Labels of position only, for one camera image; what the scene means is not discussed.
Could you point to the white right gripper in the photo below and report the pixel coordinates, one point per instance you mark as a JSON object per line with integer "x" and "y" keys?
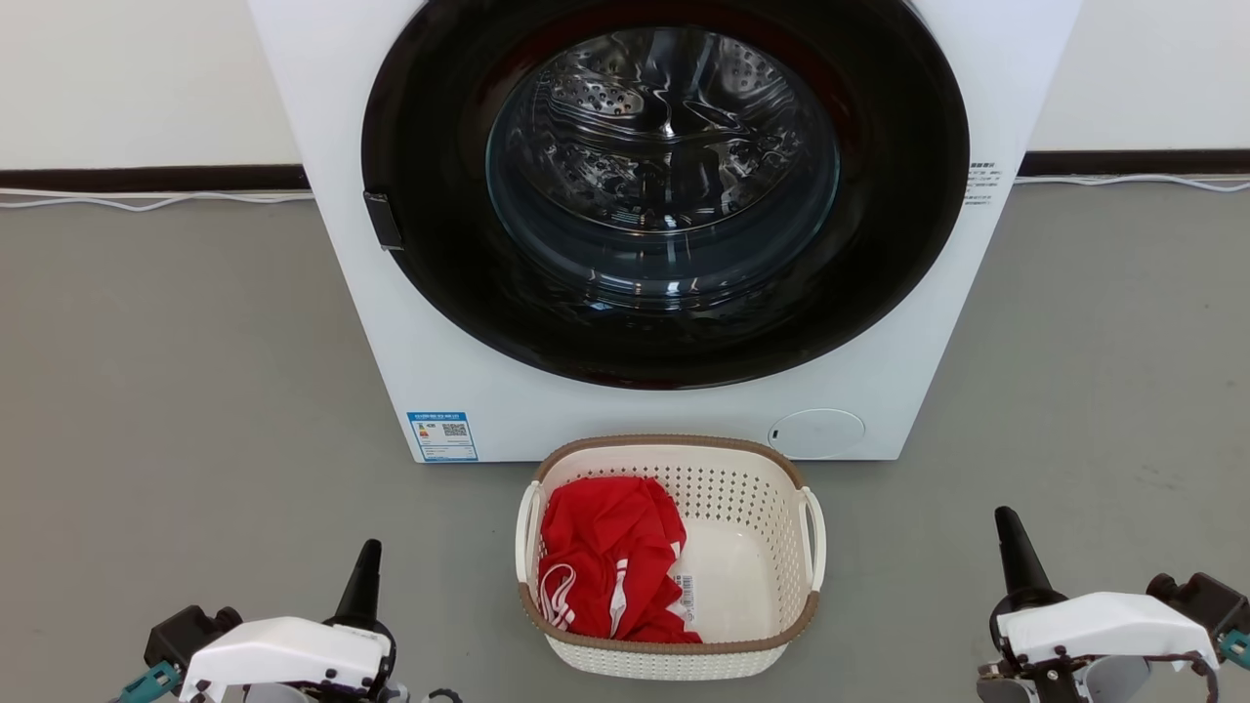
{"x": 1104, "y": 630}

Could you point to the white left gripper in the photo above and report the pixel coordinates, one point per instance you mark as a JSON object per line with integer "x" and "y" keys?
{"x": 283, "y": 654}

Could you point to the cream perforated laundry basket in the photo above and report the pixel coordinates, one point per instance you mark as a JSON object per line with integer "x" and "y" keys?
{"x": 742, "y": 508}

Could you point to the blue energy label sticker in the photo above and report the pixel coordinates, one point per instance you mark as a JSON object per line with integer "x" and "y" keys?
{"x": 442, "y": 436}

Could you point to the red garment with white stripes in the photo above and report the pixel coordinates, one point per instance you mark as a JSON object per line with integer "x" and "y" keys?
{"x": 596, "y": 547}

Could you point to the round white filter cover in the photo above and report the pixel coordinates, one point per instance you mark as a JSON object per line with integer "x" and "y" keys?
{"x": 816, "y": 434}

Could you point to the white barcode label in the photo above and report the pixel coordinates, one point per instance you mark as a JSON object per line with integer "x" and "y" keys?
{"x": 686, "y": 598}

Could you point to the round dark glass washer door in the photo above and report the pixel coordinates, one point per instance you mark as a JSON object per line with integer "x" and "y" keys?
{"x": 430, "y": 244}

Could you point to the white front-load washing machine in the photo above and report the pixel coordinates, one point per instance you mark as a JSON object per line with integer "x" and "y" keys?
{"x": 322, "y": 195}

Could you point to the steel washer drum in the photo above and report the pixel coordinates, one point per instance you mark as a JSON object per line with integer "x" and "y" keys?
{"x": 664, "y": 127}

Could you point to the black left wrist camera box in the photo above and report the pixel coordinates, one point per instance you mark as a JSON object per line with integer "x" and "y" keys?
{"x": 186, "y": 633}

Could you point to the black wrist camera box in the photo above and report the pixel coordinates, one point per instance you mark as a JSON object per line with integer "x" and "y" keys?
{"x": 186, "y": 633}
{"x": 1206, "y": 600}

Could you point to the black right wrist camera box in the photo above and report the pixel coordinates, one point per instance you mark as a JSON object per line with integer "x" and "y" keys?
{"x": 1206, "y": 600}

